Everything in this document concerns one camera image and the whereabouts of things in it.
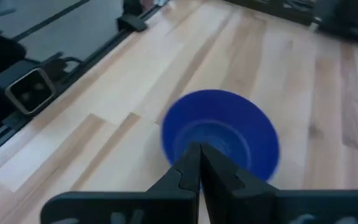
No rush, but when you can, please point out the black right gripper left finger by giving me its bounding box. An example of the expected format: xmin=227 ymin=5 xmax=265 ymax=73
xmin=147 ymin=142 xmax=201 ymax=224

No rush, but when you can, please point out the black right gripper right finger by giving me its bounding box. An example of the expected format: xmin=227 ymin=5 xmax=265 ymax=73
xmin=201 ymin=143 xmax=279 ymax=224

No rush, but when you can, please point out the blue plastic mini bowl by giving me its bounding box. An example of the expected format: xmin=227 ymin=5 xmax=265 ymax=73
xmin=161 ymin=89 xmax=281 ymax=183

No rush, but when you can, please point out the black aluminium table frame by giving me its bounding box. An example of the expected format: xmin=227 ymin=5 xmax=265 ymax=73
xmin=0 ymin=0 xmax=316 ymax=162

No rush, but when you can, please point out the black frame bracket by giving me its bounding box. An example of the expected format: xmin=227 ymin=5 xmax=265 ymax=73
xmin=116 ymin=14 xmax=149 ymax=33

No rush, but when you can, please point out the black table-level camera box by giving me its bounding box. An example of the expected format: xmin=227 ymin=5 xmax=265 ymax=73
xmin=0 ymin=58 xmax=58 ymax=118

